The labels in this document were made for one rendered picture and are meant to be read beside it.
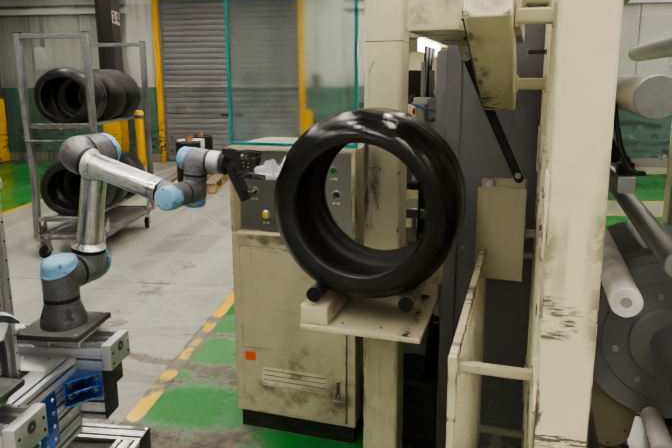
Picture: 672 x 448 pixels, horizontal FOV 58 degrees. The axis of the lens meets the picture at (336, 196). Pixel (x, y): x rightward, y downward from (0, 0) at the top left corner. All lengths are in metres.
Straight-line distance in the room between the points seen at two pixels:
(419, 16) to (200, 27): 10.41
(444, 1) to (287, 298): 1.55
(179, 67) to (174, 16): 0.91
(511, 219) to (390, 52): 0.66
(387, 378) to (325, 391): 0.46
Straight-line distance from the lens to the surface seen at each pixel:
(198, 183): 2.00
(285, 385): 2.75
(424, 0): 1.40
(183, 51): 11.81
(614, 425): 2.52
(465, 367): 1.27
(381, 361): 2.27
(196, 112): 11.75
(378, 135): 1.66
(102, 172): 2.02
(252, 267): 2.60
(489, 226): 1.97
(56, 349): 2.29
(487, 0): 1.28
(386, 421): 2.38
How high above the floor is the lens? 1.54
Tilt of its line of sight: 11 degrees down
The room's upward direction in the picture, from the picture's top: straight up
